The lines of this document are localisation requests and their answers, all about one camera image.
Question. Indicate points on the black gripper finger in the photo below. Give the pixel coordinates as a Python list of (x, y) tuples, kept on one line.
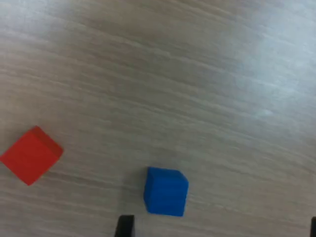
[(313, 228), (125, 225)]

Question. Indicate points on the small red cube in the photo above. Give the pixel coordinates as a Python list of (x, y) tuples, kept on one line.
[(30, 156)]

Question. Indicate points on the small blue cube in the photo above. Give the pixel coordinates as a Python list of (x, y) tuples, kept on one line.
[(166, 193)]

